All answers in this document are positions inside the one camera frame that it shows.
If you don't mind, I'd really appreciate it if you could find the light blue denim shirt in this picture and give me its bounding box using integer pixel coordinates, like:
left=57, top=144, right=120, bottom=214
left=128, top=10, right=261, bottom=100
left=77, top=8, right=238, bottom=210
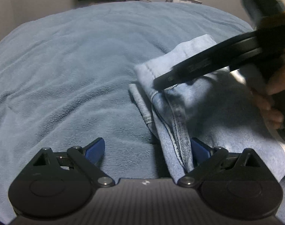
left=129, top=34, right=285, bottom=181

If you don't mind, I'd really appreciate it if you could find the person's right hand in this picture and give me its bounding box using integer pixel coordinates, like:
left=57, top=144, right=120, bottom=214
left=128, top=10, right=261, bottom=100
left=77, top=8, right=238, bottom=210
left=250, top=54, right=285, bottom=130

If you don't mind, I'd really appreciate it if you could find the blue fleece bed blanket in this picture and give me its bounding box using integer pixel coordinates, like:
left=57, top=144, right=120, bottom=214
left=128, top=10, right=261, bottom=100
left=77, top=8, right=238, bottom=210
left=0, top=0, right=285, bottom=224

